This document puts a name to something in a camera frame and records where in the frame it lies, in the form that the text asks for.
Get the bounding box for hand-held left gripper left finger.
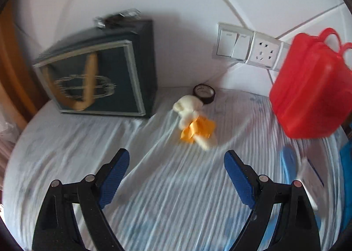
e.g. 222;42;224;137
31;148;130;251

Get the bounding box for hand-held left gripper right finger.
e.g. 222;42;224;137
224;150;322;251

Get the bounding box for white plush orange cloth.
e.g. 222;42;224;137
173;95;218;150

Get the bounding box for blue plastic crate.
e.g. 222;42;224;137
339;141;352;177

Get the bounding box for red small suitcase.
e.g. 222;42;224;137
269;28;352;139

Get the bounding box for black tape roll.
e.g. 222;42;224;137
193;84;216;105

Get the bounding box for black gift bag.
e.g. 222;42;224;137
32;19;158;119

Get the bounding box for metal clip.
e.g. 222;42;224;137
93;8;142;29

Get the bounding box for white wall socket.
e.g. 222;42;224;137
246;31;284;71

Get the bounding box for white wall switch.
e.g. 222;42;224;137
213;22;255;62

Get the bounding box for wooden arch frame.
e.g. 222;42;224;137
0;1;42;122

